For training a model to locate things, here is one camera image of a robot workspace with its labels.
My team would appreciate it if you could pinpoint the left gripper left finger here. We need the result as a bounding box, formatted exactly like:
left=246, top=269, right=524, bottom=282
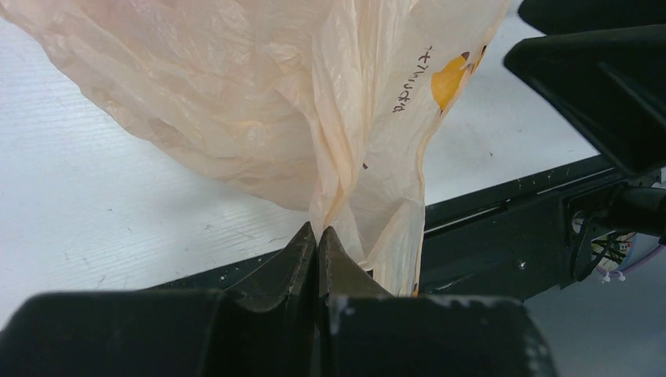
left=1, top=224, right=317, bottom=376

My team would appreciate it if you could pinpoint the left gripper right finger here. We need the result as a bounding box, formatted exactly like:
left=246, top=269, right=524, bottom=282
left=318, top=228, right=557, bottom=376

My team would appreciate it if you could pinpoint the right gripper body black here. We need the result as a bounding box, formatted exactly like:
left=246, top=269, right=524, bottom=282
left=503, top=1, right=665, bottom=176

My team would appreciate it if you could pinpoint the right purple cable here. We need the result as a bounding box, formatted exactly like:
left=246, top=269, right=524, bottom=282
left=595, top=244, right=666, bottom=283

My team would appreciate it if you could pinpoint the orange translucent plastic bag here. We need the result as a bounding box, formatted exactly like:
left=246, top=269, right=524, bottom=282
left=1, top=1, right=510, bottom=295

